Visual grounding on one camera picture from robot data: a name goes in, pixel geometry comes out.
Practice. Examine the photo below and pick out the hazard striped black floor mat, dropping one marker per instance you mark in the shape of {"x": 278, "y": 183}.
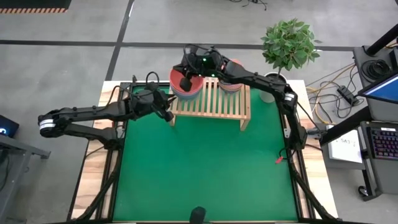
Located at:
{"x": 31, "y": 3}

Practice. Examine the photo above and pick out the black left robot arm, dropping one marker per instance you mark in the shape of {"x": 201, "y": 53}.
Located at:
{"x": 87, "y": 113}

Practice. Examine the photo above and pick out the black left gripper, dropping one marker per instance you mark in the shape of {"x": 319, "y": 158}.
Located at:
{"x": 149, "y": 102}

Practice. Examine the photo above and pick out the grey equipment cart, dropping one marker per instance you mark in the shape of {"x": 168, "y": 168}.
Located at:
{"x": 382, "y": 177}

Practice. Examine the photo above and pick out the red plastic clip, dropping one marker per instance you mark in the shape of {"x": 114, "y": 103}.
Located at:
{"x": 279, "y": 160}

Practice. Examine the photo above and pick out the white plant pot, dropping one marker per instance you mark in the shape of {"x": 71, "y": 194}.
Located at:
{"x": 266, "y": 96}

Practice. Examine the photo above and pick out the black power strip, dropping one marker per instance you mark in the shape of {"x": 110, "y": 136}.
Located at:
{"x": 346, "y": 95}

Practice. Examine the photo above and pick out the white paper sheet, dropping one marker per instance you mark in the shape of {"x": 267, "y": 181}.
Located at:
{"x": 345, "y": 151}

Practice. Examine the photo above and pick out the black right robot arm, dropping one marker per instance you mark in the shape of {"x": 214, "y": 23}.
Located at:
{"x": 264, "y": 82}

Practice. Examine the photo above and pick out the black table-level camera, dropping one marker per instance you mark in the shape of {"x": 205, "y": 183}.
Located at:
{"x": 198, "y": 214}

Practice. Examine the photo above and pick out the orange lattice patterned bowl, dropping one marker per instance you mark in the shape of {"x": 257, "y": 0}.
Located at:
{"x": 237, "y": 63}

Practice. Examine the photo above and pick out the green table mat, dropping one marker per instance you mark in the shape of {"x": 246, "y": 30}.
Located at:
{"x": 211, "y": 174}

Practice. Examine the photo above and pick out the black backlit keyboard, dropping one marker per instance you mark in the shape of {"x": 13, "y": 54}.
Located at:
{"x": 385, "y": 143}

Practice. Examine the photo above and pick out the wooden slatted shelf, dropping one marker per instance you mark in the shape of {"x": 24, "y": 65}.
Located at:
{"x": 214, "y": 115}

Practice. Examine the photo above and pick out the black device with blue light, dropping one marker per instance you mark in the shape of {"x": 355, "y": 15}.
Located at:
{"x": 7, "y": 126}

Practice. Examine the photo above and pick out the plain red bowl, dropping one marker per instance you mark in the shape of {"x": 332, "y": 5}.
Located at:
{"x": 196, "y": 85}

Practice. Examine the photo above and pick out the laptop with blue screen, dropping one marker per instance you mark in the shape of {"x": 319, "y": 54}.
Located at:
{"x": 384, "y": 90}

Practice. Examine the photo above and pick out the green leafy plant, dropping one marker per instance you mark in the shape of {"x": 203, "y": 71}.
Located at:
{"x": 289, "y": 43}

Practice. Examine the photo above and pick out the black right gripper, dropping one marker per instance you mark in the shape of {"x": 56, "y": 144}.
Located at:
{"x": 202, "y": 65}

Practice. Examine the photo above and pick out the grey side desk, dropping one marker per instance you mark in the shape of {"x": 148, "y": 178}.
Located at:
{"x": 12, "y": 174}

